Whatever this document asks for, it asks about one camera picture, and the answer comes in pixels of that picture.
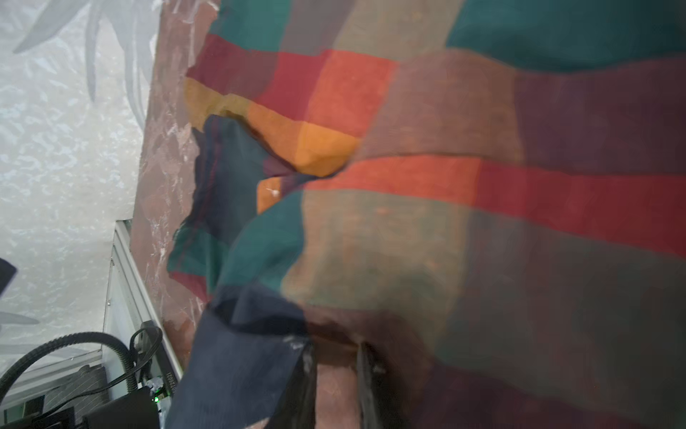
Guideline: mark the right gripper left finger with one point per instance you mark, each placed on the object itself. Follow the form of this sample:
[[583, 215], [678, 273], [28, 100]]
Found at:
[[296, 407]]

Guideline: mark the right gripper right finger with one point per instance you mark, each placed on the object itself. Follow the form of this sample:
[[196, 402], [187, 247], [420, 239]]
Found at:
[[377, 401]]

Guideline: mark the multicolour plaid shirt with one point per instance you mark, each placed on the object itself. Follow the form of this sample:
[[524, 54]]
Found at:
[[489, 193]]

